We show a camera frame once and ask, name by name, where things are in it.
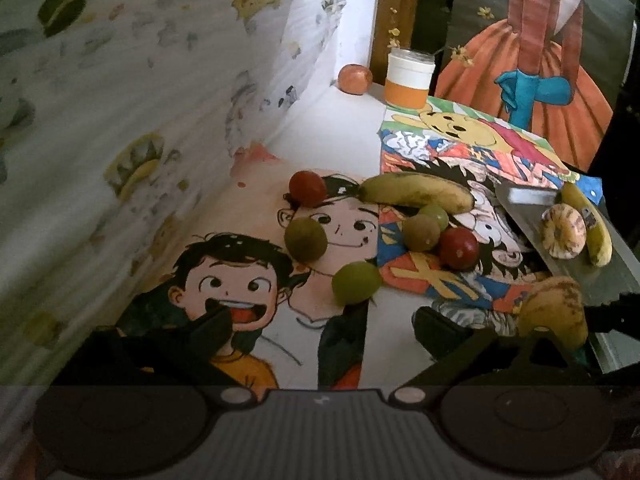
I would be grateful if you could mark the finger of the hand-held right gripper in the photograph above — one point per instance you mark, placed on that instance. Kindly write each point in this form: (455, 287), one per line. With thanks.
(617, 315)

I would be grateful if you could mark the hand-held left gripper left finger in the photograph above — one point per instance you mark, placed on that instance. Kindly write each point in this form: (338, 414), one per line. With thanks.
(210, 331)

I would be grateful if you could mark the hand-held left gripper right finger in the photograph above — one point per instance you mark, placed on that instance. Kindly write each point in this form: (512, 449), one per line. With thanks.
(432, 332)

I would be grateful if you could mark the metal tray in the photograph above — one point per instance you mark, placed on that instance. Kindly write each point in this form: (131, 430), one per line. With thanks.
(575, 275)

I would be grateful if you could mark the yellow banana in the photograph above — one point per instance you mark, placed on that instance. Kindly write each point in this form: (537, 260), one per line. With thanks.
(550, 310)
(415, 191)
(597, 240)

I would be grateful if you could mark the red round fruit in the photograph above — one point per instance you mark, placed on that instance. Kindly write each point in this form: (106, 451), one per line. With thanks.
(307, 187)
(457, 247)

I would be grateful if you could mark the light green round fruit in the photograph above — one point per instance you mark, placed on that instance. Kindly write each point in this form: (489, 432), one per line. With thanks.
(356, 282)
(440, 214)

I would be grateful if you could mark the olive brown round fruit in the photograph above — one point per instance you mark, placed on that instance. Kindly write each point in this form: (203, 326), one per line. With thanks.
(421, 232)
(306, 240)

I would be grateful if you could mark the cartoon boys drawing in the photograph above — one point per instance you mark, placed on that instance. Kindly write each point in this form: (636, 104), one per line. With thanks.
(350, 230)

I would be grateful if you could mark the colourful cartoon bear drawing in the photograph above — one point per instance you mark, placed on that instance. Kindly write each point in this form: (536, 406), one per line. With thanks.
(450, 130)

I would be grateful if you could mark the white printed cloth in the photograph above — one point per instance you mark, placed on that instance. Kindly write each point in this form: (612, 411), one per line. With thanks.
(125, 110)

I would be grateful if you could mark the orange and white jar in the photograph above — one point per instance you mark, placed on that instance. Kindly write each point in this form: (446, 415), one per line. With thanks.
(407, 80)

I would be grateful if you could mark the orange round fruit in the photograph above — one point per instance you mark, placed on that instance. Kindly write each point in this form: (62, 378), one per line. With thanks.
(355, 80)

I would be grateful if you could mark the yellow dried flower sprig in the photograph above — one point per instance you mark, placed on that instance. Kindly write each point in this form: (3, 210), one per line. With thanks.
(461, 54)

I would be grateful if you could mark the wall poster with orange dress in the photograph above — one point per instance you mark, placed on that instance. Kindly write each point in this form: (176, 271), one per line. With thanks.
(550, 110)

